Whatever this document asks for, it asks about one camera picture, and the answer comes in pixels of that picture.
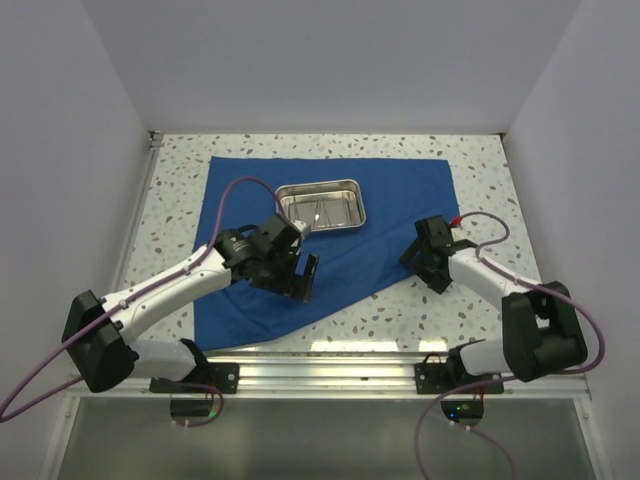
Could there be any aluminium front rail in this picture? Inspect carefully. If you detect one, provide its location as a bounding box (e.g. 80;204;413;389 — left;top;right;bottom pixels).
69;352;590;400

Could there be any aluminium left side rail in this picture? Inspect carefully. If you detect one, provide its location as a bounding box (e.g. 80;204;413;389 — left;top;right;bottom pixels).
110;131;165;291

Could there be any blue surgical cloth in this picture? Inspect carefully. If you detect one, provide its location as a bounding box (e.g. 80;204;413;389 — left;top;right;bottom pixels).
194;157;459;350

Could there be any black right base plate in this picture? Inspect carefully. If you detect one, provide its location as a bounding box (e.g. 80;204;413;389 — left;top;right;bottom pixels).
413;352;504;395

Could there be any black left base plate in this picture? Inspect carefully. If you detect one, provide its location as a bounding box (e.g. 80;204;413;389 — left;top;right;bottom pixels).
149;362;240;394

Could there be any aluminium rail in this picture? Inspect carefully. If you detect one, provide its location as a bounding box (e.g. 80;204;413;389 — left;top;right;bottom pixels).
110;131;165;291
69;352;590;400

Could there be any steel hemostat clamp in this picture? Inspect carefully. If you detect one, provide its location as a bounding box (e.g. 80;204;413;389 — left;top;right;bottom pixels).
318;199;331;229

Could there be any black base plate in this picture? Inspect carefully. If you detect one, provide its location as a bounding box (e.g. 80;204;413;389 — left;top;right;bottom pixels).
413;352;504;395
149;362;240;394

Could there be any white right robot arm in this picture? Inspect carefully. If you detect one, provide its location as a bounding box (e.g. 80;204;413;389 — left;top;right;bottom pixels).
400;216;588;393

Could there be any stainless steel tray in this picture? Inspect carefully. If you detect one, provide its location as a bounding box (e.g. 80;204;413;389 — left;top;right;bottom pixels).
276;179;367;233

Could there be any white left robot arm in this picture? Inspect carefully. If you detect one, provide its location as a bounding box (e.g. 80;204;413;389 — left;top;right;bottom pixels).
62;214;318;393

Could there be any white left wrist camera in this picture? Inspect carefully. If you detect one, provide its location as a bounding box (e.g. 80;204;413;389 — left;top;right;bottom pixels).
295;221;311;237

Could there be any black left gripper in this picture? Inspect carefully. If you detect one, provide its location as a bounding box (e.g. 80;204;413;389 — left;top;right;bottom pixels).
250;247;318;302

